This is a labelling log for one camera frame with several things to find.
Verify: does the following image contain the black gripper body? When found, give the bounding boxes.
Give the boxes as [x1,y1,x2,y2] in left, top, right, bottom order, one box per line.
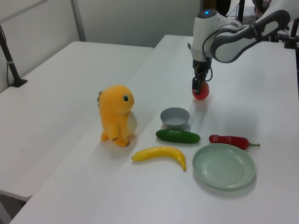
[192,58,211,75]

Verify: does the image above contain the red apple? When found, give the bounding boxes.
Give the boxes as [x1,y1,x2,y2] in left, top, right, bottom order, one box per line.
[192,82,210,101]

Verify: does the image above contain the grey bowl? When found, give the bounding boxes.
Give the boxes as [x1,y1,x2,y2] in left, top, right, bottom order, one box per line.
[160,107,191,130]

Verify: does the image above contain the green cucumber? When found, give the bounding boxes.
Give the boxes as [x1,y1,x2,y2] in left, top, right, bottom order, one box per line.
[155,129,201,144]

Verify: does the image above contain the red chili pepper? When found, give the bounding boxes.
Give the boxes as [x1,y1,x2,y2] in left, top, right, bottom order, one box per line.
[208,134,261,150]

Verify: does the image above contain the yellow banana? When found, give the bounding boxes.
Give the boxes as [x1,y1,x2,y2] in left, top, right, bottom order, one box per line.
[131,146,187,172]

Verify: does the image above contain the orange plush toy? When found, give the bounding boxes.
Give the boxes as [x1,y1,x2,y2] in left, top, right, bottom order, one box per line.
[97,84,138,147]

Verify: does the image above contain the pale green plate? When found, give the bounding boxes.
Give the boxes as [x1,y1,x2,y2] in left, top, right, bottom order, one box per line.
[192,143,256,191]

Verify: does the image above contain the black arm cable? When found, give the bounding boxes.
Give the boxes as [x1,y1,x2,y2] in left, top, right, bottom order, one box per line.
[202,28,221,82]

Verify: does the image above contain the black camera stand pole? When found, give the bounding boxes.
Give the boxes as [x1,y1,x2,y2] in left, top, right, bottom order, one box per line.
[284,17,299,49]
[0,24,28,88]
[237,0,246,23]

